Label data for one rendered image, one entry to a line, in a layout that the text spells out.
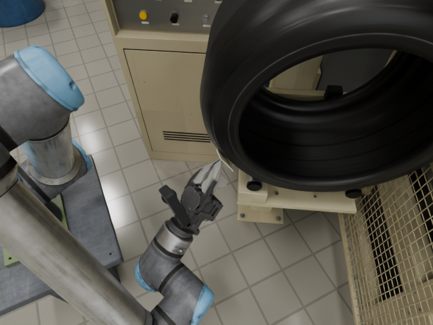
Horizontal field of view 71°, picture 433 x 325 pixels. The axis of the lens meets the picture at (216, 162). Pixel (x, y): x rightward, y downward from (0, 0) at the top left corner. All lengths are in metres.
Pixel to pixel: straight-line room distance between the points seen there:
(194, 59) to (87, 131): 1.19
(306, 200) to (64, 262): 0.70
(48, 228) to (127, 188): 1.43
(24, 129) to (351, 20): 0.50
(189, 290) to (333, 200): 0.52
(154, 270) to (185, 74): 0.95
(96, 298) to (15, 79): 0.40
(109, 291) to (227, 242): 1.17
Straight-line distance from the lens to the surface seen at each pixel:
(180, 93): 1.58
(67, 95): 0.54
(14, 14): 3.69
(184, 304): 0.79
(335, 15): 0.51
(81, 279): 0.63
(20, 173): 1.11
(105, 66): 2.87
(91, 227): 1.23
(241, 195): 0.93
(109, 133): 2.30
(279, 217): 1.84
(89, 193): 1.31
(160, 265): 0.81
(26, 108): 0.52
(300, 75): 1.06
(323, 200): 1.02
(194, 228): 0.81
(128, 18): 1.46
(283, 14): 0.52
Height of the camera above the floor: 1.66
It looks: 55 degrees down
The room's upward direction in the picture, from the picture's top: straight up
